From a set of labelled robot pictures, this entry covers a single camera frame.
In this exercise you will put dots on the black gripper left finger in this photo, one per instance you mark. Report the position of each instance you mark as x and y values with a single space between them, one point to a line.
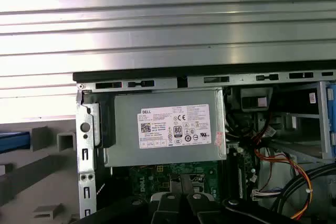
118 213

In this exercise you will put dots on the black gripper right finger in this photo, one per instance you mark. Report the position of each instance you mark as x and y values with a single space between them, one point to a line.
249 213

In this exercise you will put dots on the hard disk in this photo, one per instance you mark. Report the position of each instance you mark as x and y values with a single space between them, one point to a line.
13 141

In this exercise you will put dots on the green motherboard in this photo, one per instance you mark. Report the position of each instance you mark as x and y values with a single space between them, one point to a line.
147 179

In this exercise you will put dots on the grey power supply unit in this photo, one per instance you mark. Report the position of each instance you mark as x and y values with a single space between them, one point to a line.
126 129

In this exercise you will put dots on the black open PC case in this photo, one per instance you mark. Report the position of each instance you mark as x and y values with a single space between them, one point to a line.
86 134

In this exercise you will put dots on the grey metal drive cage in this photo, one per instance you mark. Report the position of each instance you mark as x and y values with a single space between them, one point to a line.
322 119

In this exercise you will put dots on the blue drive latch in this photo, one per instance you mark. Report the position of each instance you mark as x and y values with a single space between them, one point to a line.
331 103

